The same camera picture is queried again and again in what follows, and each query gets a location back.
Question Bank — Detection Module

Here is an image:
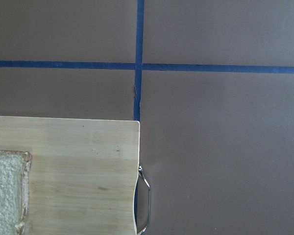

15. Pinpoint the white bread slice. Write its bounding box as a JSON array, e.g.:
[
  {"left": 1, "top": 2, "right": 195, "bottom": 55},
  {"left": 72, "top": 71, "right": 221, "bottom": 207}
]
[{"left": 0, "top": 150, "right": 32, "bottom": 235}]

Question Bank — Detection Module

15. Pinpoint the bamboo cutting board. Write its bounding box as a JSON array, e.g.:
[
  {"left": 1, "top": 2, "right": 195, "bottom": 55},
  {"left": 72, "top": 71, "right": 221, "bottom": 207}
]
[{"left": 0, "top": 116, "right": 140, "bottom": 235}]

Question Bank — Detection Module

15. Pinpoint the metal cutting board handle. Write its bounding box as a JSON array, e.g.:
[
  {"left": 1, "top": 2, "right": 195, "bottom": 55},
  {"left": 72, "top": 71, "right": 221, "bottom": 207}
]
[{"left": 136, "top": 165, "right": 152, "bottom": 235}]

